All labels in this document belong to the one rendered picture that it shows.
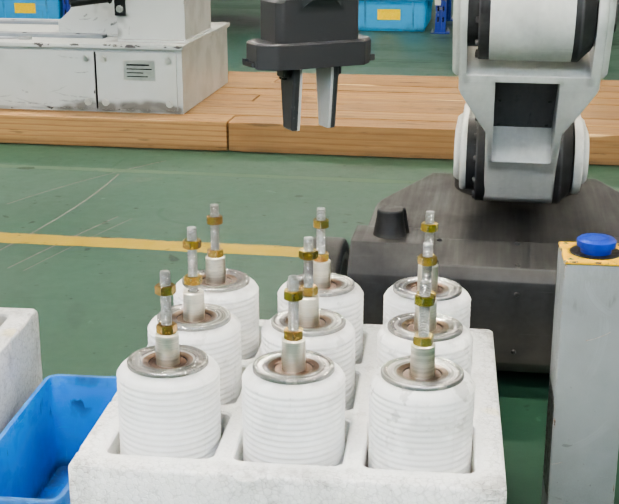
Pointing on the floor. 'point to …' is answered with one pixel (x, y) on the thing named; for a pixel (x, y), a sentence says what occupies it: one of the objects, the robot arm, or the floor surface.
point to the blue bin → (42, 442)
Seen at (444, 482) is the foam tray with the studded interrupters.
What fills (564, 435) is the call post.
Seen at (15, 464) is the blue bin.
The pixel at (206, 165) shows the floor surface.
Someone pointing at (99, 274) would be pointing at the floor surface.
